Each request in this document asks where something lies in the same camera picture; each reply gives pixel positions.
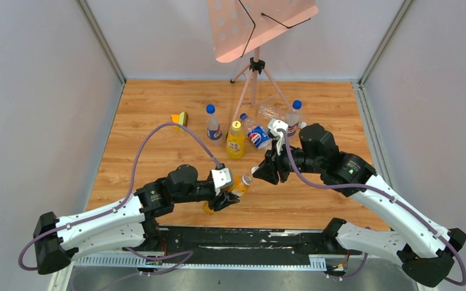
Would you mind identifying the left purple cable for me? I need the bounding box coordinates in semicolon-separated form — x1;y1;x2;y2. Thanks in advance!
17;122;224;291

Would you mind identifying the yellow bottle cap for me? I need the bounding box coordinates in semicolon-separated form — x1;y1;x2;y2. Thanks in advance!
231;120;241;131

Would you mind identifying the clear bottle white cap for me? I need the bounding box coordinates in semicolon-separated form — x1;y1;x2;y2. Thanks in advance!
257;104;289;121

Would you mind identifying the pink music stand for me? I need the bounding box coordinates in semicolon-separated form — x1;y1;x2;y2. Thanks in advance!
207;0;319;119

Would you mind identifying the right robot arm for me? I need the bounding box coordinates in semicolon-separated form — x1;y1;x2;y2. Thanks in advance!
252;119;466;287

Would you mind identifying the pepsi bottle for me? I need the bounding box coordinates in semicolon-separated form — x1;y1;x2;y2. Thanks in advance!
285;99;302;137
206;113;223;145
240;113;272;150

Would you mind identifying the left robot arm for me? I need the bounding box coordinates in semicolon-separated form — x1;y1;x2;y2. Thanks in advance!
33;164;240;275

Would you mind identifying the orange dark label bottle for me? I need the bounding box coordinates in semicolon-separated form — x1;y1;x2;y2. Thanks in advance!
203;173;253;215

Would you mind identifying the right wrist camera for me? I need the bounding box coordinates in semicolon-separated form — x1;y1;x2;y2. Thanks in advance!
268;118;288;156

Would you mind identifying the yellow green toy block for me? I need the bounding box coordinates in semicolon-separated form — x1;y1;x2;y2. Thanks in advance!
171;112;188;127

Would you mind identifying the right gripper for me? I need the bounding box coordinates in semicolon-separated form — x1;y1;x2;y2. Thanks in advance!
253;139;323;184

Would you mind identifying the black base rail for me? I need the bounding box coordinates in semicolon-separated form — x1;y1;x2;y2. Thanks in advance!
74;224;379;278

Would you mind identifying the yellow juice bottle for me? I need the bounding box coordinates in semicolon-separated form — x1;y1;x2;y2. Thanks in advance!
226;126;245;159

